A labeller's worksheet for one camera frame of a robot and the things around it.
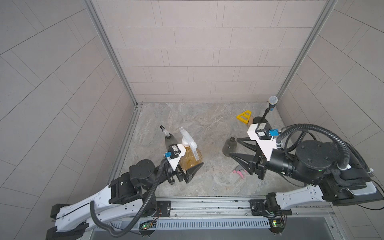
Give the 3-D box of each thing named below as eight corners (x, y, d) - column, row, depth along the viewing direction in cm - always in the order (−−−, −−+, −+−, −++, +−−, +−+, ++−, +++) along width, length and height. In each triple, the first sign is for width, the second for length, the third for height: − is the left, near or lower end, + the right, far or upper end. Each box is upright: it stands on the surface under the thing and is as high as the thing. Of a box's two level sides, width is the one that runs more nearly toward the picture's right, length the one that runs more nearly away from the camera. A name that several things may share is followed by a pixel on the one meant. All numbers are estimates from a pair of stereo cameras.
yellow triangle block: (236, 117, 111) (236, 116, 109) (245, 109, 116) (245, 107, 114) (246, 124, 107) (247, 123, 105) (255, 115, 112) (255, 114, 110)
